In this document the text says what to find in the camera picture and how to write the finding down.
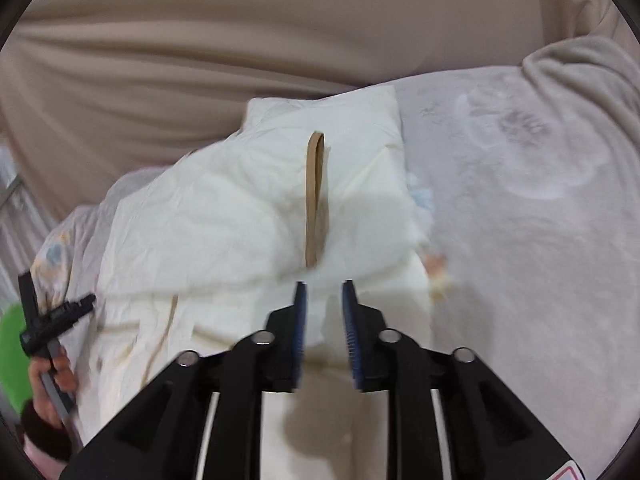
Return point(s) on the floral fleece blanket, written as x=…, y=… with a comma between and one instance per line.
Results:
x=525, y=210

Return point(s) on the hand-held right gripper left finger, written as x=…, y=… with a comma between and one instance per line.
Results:
x=300, y=332

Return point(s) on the silvery curtain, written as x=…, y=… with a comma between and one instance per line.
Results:
x=20, y=240

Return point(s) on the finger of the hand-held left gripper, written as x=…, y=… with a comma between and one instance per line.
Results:
x=70, y=308
x=26, y=300

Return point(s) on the cream quilted comforter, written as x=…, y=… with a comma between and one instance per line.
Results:
x=225, y=220

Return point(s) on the person's left hand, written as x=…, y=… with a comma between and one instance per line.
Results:
x=42, y=400

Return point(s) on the person's left forearm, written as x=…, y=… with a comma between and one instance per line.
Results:
x=45, y=430

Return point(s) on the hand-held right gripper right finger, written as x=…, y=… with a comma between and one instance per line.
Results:
x=350, y=332

